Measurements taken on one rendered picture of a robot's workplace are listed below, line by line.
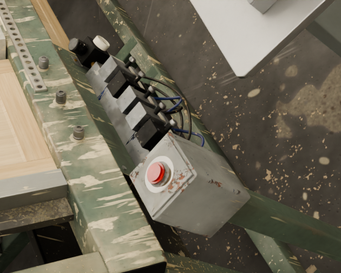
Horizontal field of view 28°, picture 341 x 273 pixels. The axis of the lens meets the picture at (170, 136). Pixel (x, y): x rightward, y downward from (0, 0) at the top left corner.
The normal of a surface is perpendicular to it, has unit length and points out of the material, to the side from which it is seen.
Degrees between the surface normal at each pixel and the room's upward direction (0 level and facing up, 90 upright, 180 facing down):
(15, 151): 55
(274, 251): 0
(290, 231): 90
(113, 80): 0
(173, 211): 90
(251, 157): 0
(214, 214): 90
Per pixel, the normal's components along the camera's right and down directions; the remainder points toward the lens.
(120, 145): 0.65, -0.70
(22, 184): 0.15, -0.75
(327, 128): -0.65, -0.29
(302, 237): 0.40, 0.65
